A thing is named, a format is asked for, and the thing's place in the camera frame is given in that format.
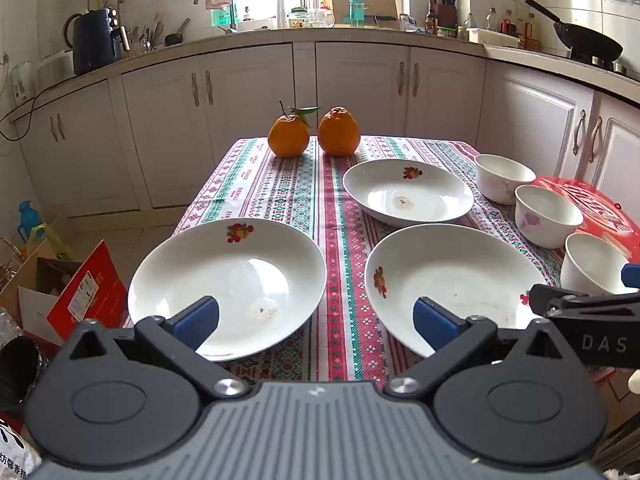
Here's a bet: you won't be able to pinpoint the brown cardboard carton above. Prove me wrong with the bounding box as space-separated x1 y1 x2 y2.
330 0 401 26

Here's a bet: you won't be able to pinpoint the pale kitchen countertop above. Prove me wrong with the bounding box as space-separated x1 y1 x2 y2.
12 27 640 123

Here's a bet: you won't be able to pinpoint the utensil holder with utensils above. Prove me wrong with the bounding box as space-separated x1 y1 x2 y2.
121 10 167 57

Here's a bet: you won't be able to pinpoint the orange with leafy stem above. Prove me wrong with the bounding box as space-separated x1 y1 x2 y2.
267 100 321 159

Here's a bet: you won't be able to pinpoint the white electric kettle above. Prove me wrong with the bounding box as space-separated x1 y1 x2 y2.
10 60 37 107

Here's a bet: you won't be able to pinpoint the open brown cardboard box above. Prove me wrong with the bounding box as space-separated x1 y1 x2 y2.
0 239 83 333

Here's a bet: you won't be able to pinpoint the white countertop appliance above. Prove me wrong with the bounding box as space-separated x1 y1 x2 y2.
35 50 76 95

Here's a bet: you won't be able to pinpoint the black plastic pot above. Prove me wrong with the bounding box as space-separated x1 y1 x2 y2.
0 335 49 411

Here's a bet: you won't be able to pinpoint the black wok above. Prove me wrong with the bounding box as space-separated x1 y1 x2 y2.
523 0 625 62

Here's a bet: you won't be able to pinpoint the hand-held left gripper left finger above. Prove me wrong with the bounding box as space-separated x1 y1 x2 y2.
52 296 251 402

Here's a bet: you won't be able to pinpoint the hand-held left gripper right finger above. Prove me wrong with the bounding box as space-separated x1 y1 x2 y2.
382 296 584 402

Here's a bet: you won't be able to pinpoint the yellow-green bag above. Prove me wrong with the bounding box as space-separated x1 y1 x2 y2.
29 222 75 263

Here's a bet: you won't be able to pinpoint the white plastic tray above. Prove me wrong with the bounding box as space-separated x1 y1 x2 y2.
466 27 521 49

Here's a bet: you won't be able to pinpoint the bumpy orange without leaf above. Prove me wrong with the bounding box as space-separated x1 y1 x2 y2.
317 106 362 156

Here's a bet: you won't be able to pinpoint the white printed sack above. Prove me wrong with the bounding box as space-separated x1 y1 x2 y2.
0 412 43 480

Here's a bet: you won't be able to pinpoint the dark knife block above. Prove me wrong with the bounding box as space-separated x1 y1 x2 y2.
430 0 459 31

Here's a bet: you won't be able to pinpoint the red cardboard box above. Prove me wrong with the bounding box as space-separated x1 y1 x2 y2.
46 240 130 346

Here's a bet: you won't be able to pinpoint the white flower-print plate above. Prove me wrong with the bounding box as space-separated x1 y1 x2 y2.
128 217 327 363
364 223 549 359
342 158 475 227

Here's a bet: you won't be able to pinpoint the white ceramic bowl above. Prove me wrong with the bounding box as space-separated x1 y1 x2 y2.
559 232 633 297
474 153 537 206
514 184 585 250

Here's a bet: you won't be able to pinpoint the green dish soap bottle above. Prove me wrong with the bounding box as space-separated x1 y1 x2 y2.
211 5 238 28

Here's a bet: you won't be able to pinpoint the small black saucepan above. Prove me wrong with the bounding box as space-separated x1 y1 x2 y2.
164 17 193 47

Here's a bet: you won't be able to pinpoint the white kitchen cabinets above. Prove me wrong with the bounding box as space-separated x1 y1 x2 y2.
12 40 640 221

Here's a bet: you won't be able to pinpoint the patterned striped tablecloth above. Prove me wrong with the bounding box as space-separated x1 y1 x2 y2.
122 135 608 386

